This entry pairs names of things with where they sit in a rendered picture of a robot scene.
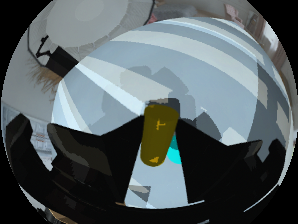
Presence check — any yellow cylinder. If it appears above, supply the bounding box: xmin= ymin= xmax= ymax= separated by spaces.
xmin=140 ymin=104 xmax=180 ymax=167

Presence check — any cyan circle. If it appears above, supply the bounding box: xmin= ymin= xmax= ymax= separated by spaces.
xmin=166 ymin=135 xmax=182 ymax=164

